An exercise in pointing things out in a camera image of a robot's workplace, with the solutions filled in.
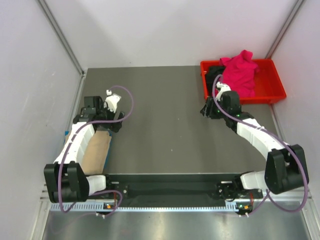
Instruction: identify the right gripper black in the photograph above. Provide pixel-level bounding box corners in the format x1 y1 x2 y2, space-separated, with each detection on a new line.
200 96 230 120

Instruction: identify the beige t shirt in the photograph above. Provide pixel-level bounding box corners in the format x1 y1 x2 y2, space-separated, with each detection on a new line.
80 131 112 175

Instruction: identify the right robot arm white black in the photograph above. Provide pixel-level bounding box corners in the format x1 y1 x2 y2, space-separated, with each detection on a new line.
200 90 309 198

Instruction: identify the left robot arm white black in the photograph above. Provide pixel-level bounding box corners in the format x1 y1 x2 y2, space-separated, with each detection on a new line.
43 93 125 204

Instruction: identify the black t shirt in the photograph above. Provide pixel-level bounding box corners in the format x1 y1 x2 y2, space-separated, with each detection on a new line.
204 66 226 96

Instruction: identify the folded blue t shirt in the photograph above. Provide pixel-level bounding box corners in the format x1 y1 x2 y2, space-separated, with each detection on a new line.
63 130 109 169

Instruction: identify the pink t shirt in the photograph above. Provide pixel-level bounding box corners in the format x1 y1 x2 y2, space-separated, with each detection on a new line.
219 50 260 98

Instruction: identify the red plastic bin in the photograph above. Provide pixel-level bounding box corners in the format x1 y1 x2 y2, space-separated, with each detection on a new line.
200 58 287 106

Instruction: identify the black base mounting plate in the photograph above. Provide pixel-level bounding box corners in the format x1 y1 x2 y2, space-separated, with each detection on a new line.
106 173 262 200

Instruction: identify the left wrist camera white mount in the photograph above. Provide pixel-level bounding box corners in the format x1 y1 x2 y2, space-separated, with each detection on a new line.
103 89 121 113

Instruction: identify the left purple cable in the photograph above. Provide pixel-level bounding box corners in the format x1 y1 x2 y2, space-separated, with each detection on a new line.
57 85 135 217

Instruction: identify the aluminium frame rail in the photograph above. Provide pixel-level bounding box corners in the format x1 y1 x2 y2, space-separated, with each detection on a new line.
40 184 50 201

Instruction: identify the grey slotted cable duct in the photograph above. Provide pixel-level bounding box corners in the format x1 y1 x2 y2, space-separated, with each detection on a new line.
62 200 253 213

